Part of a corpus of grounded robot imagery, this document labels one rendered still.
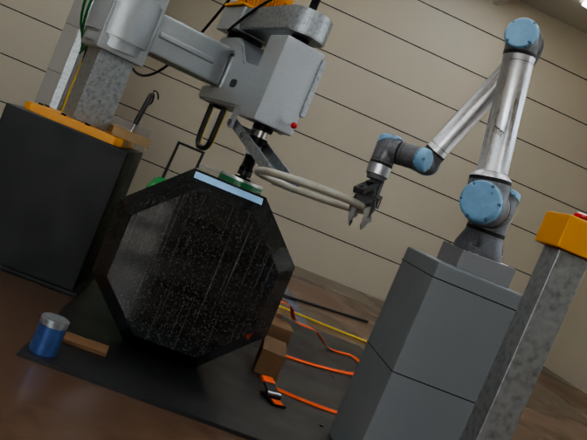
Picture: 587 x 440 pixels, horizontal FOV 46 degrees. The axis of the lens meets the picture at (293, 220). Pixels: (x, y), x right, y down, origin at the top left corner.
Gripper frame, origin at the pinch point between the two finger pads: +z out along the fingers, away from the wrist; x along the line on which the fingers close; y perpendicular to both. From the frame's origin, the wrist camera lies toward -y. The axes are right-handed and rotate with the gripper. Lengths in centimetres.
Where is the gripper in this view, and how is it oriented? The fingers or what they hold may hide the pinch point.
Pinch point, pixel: (355, 223)
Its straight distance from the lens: 266.0
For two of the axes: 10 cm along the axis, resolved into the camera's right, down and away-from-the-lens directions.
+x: -8.2, -3.1, 4.9
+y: 4.5, 1.9, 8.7
